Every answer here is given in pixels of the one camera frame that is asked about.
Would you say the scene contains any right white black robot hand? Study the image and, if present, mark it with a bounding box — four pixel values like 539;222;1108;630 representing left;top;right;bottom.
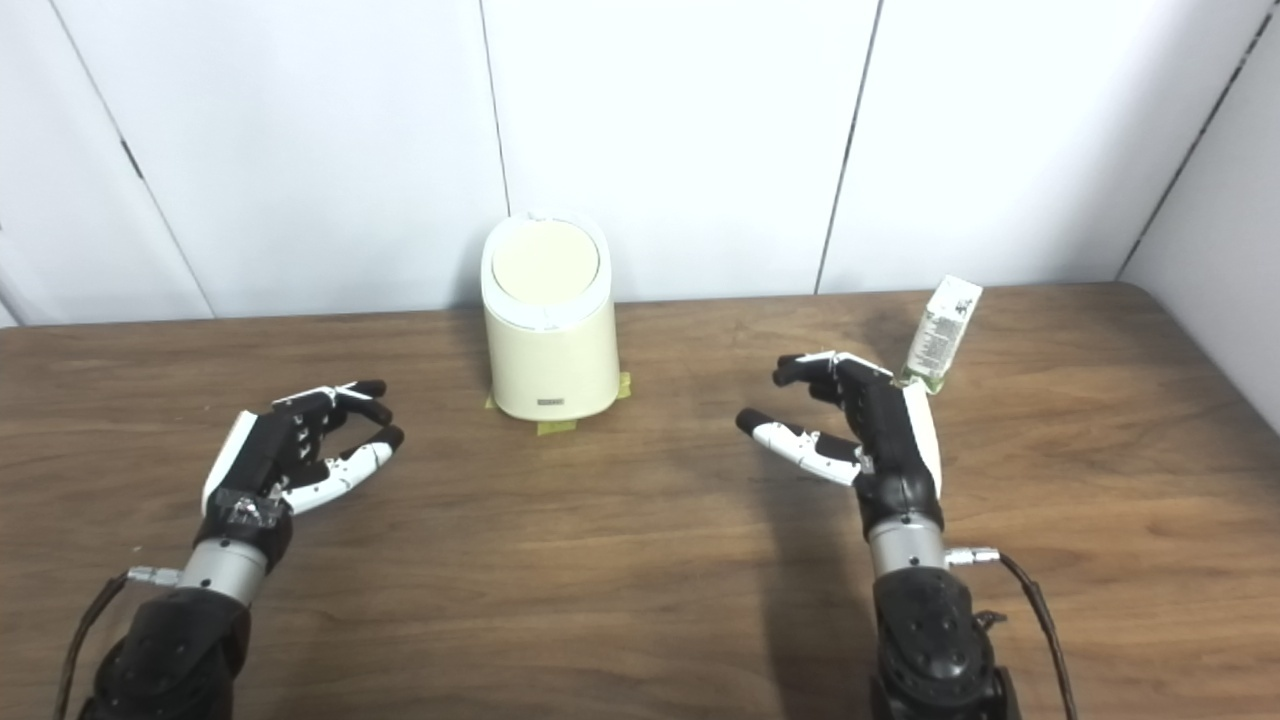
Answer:
736;350;946;546

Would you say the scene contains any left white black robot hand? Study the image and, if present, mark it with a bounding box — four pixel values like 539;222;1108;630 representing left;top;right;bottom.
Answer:
198;380;406;559

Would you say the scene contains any white green milk carton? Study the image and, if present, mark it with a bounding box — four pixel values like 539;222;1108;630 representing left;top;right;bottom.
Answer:
900;276;984;394

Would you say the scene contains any cream-colored bin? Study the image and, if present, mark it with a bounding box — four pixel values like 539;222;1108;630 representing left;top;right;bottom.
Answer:
481;212;619;421

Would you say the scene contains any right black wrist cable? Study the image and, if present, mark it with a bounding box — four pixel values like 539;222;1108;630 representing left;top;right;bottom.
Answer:
945;546;1079;720

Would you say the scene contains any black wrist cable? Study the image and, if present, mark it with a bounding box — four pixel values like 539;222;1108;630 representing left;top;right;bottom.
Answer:
55;566;183;720
945;546;1079;720

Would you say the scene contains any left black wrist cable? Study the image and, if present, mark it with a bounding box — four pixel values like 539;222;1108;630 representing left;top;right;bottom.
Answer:
55;566;183;720

